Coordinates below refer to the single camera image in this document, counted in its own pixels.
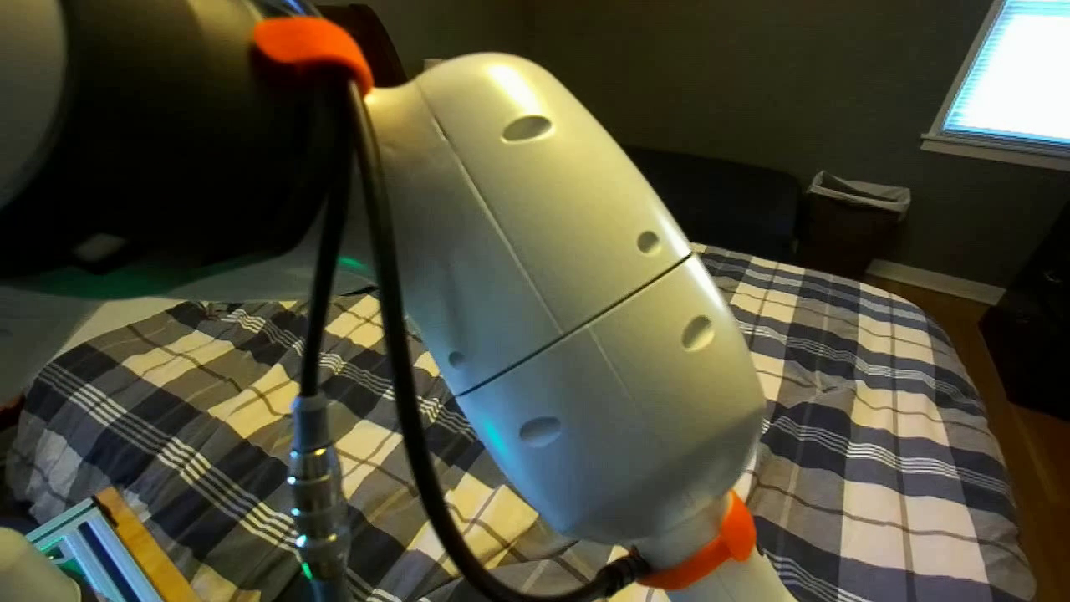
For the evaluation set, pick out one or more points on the plaid yellow grey blanket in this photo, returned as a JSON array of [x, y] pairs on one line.
[[878, 477]]

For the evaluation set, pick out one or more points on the dark low bench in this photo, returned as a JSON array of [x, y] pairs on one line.
[[727, 203]]

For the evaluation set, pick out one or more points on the bright window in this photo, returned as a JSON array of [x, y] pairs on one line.
[[1012, 99]]

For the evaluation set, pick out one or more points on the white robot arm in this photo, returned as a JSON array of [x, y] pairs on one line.
[[246, 150]]

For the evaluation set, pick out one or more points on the black tall dresser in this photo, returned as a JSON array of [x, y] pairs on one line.
[[1026, 332]]

